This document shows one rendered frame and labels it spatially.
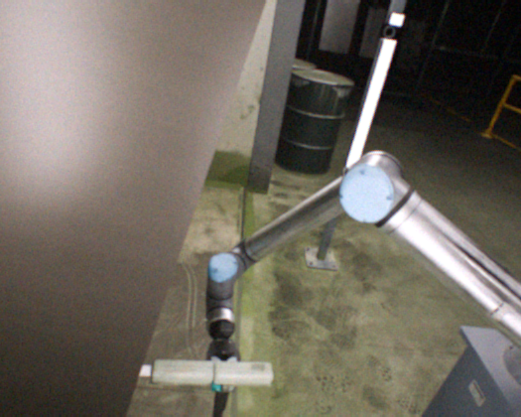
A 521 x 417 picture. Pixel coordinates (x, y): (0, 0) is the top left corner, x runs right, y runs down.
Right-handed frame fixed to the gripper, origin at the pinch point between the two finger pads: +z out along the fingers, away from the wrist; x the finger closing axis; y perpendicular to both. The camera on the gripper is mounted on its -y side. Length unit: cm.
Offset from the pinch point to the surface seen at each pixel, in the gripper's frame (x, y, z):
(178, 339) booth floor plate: 11, 46, -54
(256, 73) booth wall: -25, -48, -204
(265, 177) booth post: -48, 28, -203
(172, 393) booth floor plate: 12, 47, -28
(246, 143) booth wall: -28, 3, -205
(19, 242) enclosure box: 40, -48, 10
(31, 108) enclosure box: 36, -69, 11
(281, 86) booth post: -44, -43, -202
